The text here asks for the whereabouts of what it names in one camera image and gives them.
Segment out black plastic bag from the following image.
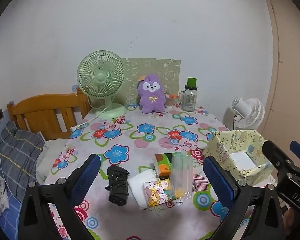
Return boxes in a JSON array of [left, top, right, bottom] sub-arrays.
[[106, 165, 129, 206]]

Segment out white cloth bundle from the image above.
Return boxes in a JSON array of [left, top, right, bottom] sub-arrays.
[[128, 169, 157, 210]]

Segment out clear plastic bag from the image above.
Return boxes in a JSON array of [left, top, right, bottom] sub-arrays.
[[170, 152, 193, 200]]

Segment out cartoon tissue pack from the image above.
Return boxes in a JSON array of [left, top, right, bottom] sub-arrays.
[[143, 179, 183, 207]]

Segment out green orange tissue pack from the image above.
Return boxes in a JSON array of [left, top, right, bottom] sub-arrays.
[[153, 152, 181, 178]]

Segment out white blanket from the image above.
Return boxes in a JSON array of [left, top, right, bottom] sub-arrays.
[[36, 139, 67, 185]]

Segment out beige door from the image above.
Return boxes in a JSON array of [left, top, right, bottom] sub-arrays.
[[259, 0, 300, 167]]

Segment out yellow patterned storage box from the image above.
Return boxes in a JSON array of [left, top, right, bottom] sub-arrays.
[[204, 129, 274, 186]]

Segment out white standing fan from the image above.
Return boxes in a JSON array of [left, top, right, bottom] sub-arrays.
[[231, 97, 265, 130]]

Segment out grey plaid pillow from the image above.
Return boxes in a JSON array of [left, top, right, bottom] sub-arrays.
[[0, 121, 45, 202]]

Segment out floral tablecloth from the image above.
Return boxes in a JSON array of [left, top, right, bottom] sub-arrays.
[[45, 105, 227, 239]]

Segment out glass mug green lid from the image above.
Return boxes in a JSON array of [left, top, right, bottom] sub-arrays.
[[178, 77, 198, 112]]

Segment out green desk fan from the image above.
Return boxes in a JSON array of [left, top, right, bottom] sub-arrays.
[[77, 50, 127, 119]]

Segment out toothpick jar orange lid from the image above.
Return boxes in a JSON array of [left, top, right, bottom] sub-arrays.
[[165, 92, 179, 108]]

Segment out purple plush toy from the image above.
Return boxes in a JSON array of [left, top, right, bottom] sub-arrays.
[[137, 74, 166, 114]]

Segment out white fan power cable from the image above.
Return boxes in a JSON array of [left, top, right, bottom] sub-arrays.
[[70, 103, 112, 132]]

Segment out green patterned wall sheet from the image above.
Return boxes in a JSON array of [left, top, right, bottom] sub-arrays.
[[121, 57, 182, 106]]

